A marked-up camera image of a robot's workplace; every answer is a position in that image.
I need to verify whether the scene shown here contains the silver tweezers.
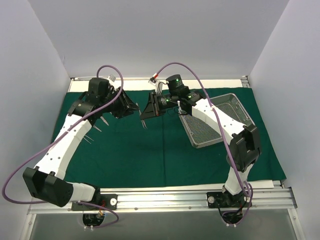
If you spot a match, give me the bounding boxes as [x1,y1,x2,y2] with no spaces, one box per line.
[141,120,148,130]

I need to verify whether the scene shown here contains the silver forceps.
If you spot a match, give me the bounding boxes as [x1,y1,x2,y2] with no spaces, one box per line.
[83,135,94,144]

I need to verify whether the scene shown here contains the green surgical cloth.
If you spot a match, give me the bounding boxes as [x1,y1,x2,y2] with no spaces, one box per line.
[64,87,287,188]

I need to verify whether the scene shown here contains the metal mesh instrument tray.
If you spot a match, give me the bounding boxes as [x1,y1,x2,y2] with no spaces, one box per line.
[179,93,254,148]

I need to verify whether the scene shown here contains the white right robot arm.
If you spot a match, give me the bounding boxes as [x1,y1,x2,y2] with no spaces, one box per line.
[140,74,262,207]

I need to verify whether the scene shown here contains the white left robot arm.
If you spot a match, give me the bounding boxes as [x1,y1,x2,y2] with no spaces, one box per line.
[22,75,139,210]

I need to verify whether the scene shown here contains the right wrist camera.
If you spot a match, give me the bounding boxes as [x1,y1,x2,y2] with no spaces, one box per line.
[148,73,165,94]

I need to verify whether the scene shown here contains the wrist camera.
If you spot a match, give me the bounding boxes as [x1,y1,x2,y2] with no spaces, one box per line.
[148,73,165,94]
[106,74,117,83]

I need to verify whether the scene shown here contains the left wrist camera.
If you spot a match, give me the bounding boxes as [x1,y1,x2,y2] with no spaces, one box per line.
[106,74,117,83]

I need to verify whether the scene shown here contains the aluminium frame rail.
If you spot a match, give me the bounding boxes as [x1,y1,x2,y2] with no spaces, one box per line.
[26,187,298,216]

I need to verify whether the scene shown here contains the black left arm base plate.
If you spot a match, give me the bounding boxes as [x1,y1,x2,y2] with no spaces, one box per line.
[71,193,118,211]

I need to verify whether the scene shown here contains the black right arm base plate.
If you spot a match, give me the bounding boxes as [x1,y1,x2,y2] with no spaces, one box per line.
[206,191,249,209]

